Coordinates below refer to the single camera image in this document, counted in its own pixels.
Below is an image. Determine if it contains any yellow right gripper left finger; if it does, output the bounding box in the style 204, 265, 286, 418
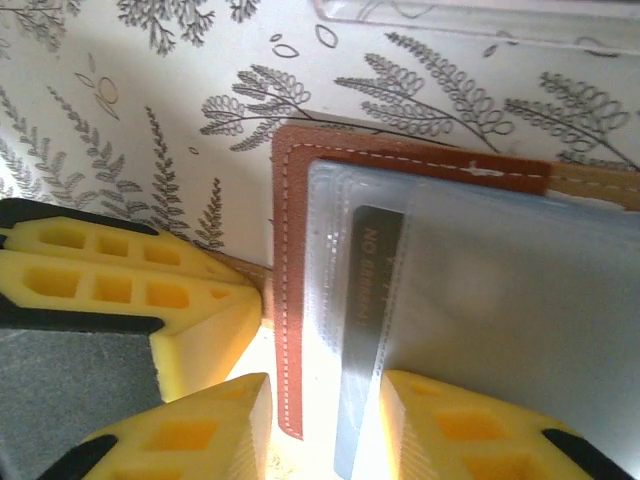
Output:
47, 372, 275, 480

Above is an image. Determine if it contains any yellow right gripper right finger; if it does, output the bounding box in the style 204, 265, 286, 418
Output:
378, 369, 639, 480

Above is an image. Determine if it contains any brown leather card holder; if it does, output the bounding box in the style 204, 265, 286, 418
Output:
219, 124, 640, 480

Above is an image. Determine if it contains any clear plastic box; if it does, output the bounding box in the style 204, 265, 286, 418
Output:
313, 0, 640, 57

